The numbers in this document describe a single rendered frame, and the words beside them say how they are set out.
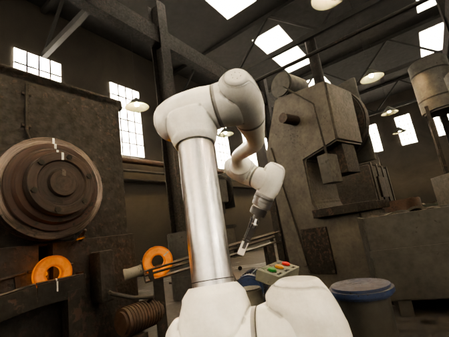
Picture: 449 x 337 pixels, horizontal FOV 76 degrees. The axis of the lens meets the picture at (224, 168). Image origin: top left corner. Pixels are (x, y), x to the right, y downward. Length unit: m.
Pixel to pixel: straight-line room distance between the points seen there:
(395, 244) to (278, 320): 2.05
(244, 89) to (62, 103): 1.28
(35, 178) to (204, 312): 0.97
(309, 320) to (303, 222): 2.95
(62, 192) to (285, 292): 1.07
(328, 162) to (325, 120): 0.55
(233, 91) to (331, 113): 2.68
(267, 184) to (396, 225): 1.52
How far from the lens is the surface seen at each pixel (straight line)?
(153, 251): 1.59
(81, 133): 1.85
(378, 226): 2.59
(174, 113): 0.83
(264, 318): 0.65
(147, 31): 6.90
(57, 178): 1.43
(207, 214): 0.71
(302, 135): 3.55
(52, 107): 1.83
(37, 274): 1.49
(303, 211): 3.53
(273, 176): 1.27
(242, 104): 0.80
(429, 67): 9.59
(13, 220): 1.44
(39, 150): 1.52
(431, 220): 2.65
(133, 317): 1.50
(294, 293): 0.63
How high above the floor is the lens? 0.81
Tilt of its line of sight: 12 degrees up
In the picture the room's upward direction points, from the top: 9 degrees counter-clockwise
